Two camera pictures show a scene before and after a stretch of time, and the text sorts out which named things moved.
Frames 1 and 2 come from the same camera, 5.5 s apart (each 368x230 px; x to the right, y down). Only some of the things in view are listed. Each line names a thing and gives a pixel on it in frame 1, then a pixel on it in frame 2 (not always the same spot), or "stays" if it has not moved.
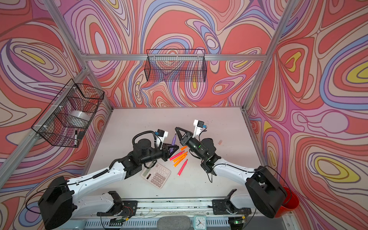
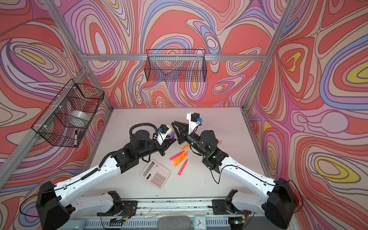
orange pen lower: [180, 160] stays
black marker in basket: [75, 142] stays
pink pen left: [176, 155] stays
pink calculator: [156, 175] stays
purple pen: [173, 143] -> [172, 135]
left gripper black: [165, 152] -> [166, 145]
